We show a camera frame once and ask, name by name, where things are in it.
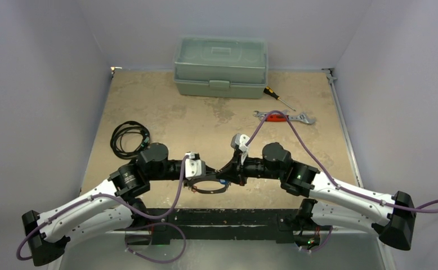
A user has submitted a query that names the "silver metal key holder plate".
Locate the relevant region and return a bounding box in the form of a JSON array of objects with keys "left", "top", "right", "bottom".
[{"left": 185, "top": 179, "right": 230, "bottom": 195}]

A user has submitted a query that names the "silver open-end wrench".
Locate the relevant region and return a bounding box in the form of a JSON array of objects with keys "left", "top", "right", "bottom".
[{"left": 253, "top": 110, "right": 290, "bottom": 119}]

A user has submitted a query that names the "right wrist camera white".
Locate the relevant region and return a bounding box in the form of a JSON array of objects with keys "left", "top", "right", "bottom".
[{"left": 230, "top": 133, "right": 250, "bottom": 165}]

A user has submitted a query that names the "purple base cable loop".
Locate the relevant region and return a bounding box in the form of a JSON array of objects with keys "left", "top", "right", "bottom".
[{"left": 124, "top": 223, "right": 185, "bottom": 264}]

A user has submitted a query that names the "black yellow screwdriver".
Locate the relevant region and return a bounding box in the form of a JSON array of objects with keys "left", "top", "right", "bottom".
[{"left": 263, "top": 86, "right": 297, "bottom": 111}]

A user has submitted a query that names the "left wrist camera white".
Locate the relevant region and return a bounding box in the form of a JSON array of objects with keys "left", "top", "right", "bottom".
[{"left": 185, "top": 152, "right": 207, "bottom": 180}]

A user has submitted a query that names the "green plastic toolbox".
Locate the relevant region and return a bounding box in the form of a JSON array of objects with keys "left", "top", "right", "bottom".
[{"left": 173, "top": 35, "right": 269, "bottom": 99}]

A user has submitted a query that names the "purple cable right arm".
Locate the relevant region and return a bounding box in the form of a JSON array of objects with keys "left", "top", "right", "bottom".
[{"left": 245, "top": 110, "right": 438, "bottom": 214}]

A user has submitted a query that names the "red handled adjustable wrench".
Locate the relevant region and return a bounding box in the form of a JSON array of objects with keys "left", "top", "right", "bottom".
[{"left": 256, "top": 113, "right": 316, "bottom": 125}]

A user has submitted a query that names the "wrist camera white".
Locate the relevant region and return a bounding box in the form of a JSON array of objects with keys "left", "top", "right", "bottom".
[
  {"left": 230, "top": 133, "right": 250, "bottom": 165},
  {"left": 185, "top": 152, "right": 207, "bottom": 180}
]

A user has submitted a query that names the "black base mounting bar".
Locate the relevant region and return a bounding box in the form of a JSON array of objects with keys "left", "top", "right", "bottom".
[{"left": 111, "top": 208, "right": 333, "bottom": 246}]

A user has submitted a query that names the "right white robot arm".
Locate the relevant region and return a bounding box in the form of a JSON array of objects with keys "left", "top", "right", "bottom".
[{"left": 216, "top": 142, "right": 416, "bottom": 251}]

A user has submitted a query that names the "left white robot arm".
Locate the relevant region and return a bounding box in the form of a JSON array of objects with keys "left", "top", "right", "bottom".
[{"left": 16, "top": 143, "right": 216, "bottom": 267}]

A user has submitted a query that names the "coiled black cable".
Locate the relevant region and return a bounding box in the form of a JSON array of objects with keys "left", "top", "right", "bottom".
[{"left": 109, "top": 120, "right": 151, "bottom": 160}]

